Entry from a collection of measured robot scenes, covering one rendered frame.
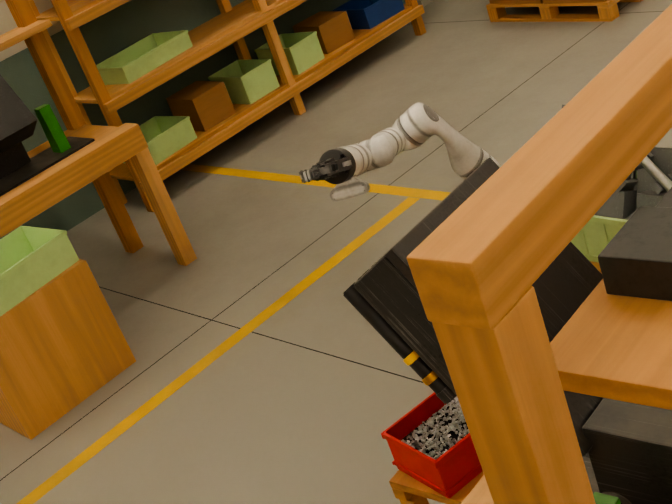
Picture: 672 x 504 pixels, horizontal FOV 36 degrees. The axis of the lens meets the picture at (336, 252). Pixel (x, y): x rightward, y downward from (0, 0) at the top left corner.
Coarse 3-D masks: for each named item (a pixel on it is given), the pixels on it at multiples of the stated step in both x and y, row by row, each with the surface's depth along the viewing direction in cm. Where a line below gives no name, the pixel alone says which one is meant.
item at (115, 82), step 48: (96, 0) 669; (288, 0) 767; (384, 0) 842; (144, 48) 748; (192, 48) 723; (240, 48) 801; (288, 48) 784; (336, 48) 820; (96, 96) 681; (192, 96) 743; (240, 96) 771; (288, 96) 778; (192, 144) 732; (144, 192) 710
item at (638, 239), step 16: (640, 208) 175; (656, 208) 173; (624, 224) 172; (640, 224) 170; (656, 224) 169; (624, 240) 168; (640, 240) 166; (656, 240) 164; (608, 256) 165; (624, 256) 163; (640, 256) 162; (656, 256) 160; (608, 272) 167; (624, 272) 165; (640, 272) 163; (656, 272) 161; (608, 288) 168; (624, 288) 166; (640, 288) 164; (656, 288) 162
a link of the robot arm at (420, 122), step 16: (416, 112) 261; (432, 112) 264; (416, 128) 261; (432, 128) 262; (448, 128) 266; (448, 144) 267; (464, 144) 269; (464, 160) 269; (480, 160) 271; (464, 176) 274
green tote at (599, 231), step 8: (600, 216) 312; (592, 224) 315; (600, 224) 313; (608, 224) 310; (616, 224) 308; (584, 232) 320; (592, 232) 317; (600, 232) 315; (608, 232) 312; (616, 232) 310; (576, 240) 324; (584, 240) 321; (592, 240) 319; (600, 240) 317; (608, 240) 314; (584, 248) 324; (592, 248) 321; (600, 248) 318; (592, 256) 322
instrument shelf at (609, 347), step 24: (600, 288) 172; (576, 312) 168; (600, 312) 166; (624, 312) 164; (648, 312) 162; (576, 336) 162; (600, 336) 160; (624, 336) 158; (648, 336) 156; (576, 360) 157; (600, 360) 155; (624, 360) 153; (648, 360) 151; (576, 384) 155; (600, 384) 152; (624, 384) 149; (648, 384) 147
